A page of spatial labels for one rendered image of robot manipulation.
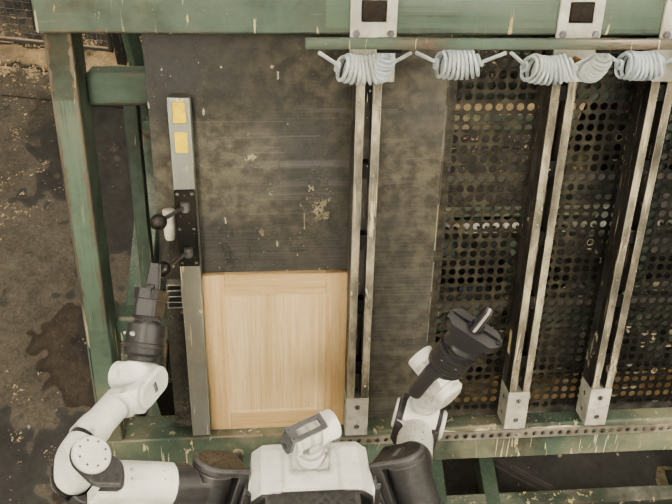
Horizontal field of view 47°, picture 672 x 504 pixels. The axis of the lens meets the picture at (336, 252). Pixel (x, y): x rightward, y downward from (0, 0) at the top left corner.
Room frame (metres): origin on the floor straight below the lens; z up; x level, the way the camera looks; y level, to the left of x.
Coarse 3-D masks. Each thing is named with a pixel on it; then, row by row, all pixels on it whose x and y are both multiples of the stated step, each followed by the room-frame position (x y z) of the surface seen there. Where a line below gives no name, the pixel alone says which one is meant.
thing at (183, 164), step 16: (176, 96) 1.25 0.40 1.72; (176, 128) 1.20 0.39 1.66; (192, 128) 1.23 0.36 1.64; (192, 144) 1.19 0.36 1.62; (176, 160) 1.16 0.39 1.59; (192, 160) 1.17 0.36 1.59; (176, 176) 1.14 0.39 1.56; (192, 176) 1.15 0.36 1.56; (192, 272) 1.02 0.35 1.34; (192, 288) 1.00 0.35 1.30; (192, 304) 0.97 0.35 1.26; (192, 320) 0.95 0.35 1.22; (192, 336) 0.92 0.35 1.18; (192, 352) 0.90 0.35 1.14; (192, 368) 0.87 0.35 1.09; (192, 384) 0.85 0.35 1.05; (208, 384) 0.86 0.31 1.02; (192, 400) 0.82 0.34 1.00; (208, 400) 0.83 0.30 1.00; (192, 416) 0.79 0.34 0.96; (208, 416) 0.80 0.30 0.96; (208, 432) 0.77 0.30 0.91
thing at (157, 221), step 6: (180, 204) 1.10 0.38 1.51; (186, 204) 1.10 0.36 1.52; (174, 210) 1.07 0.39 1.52; (180, 210) 1.08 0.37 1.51; (186, 210) 1.09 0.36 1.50; (156, 216) 1.02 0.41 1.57; (162, 216) 1.02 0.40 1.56; (168, 216) 1.04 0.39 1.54; (150, 222) 1.01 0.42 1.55; (156, 222) 1.00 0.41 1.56; (162, 222) 1.01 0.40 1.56; (156, 228) 1.00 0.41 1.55; (162, 228) 1.00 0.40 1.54
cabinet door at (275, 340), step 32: (224, 288) 1.02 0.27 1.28; (256, 288) 1.03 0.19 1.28; (288, 288) 1.04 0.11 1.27; (320, 288) 1.05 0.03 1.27; (224, 320) 0.97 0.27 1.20; (256, 320) 0.98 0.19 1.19; (288, 320) 1.00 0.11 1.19; (320, 320) 1.01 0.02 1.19; (224, 352) 0.92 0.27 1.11; (256, 352) 0.93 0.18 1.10; (288, 352) 0.95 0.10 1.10; (320, 352) 0.96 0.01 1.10; (224, 384) 0.87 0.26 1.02; (256, 384) 0.88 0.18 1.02; (288, 384) 0.89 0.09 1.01; (320, 384) 0.91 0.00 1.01; (224, 416) 0.82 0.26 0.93; (256, 416) 0.83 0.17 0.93; (288, 416) 0.84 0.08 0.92
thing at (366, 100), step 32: (352, 0) 1.35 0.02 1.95; (352, 32) 1.31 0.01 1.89; (384, 32) 1.33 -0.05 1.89; (384, 64) 1.19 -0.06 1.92; (352, 96) 1.32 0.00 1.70; (352, 128) 1.27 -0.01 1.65; (352, 160) 1.22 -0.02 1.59; (352, 192) 1.17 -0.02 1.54; (352, 224) 1.12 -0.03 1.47; (352, 256) 1.08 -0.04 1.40; (352, 288) 1.03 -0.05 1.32; (352, 320) 0.99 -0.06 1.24; (352, 352) 0.94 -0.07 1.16; (352, 384) 0.89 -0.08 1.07; (352, 416) 0.84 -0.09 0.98
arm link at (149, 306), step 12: (144, 288) 0.86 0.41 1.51; (144, 300) 0.84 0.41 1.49; (156, 300) 0.85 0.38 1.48; (144, 312) 0.82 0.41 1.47; (156, 312) 0.83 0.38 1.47; (132, 324) 0.80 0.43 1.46; (144, 324) 0.80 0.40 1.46; (156, 324) 0.81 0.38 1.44; (132, 336) 0.77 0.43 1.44; (144, 336) 0.77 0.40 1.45; (156, 336) 0.78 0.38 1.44
